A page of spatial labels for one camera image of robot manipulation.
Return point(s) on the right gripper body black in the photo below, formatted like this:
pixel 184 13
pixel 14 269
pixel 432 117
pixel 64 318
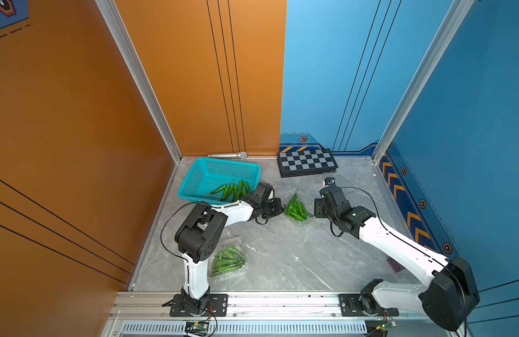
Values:
pixel 329 214

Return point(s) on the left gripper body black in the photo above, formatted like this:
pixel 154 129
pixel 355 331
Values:
pixel 267 209

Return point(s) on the green peppers bunch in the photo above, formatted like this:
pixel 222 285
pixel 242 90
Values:
pixel 229 260
pixel 296 210
pixel 232 191

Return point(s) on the teal plastic basket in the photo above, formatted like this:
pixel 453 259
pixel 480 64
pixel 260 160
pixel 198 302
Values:
pixel 208 174

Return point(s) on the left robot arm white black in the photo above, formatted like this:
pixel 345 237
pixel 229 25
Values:
pixel 198 237

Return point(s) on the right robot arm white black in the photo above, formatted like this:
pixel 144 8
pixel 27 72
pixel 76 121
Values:
pixel 446 290

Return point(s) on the black white checkerboard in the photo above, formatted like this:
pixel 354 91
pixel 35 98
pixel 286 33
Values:
pixel 306 162

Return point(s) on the silver metal cylinder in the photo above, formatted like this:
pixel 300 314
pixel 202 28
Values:
pixel 230 156

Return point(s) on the purple small block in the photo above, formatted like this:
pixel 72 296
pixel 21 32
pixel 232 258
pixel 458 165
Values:
pixel 397 267

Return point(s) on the right green circuit board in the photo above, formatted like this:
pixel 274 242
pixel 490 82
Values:
pixel 387 326

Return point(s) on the green circuit board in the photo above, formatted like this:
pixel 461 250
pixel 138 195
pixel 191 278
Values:
pixel 196 328
pixel 387 326

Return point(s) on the left green circuit board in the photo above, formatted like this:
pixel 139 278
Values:
pixel 196 328

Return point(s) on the white vent grille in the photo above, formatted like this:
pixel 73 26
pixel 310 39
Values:
pixel 175 328

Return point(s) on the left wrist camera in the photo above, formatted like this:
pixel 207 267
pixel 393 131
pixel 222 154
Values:
pixel 264 191

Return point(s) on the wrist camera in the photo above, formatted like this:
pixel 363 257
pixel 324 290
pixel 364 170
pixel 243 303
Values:
pixel 331 191
pixel 264 191

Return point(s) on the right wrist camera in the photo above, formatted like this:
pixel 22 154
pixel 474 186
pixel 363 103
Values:
pixel 331 191

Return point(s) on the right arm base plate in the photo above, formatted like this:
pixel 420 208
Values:
pixel 352 306

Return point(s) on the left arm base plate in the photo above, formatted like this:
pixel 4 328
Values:
pixel 182 305

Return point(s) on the aluminium front rail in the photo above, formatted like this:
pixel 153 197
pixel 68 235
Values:
pixel 241 306

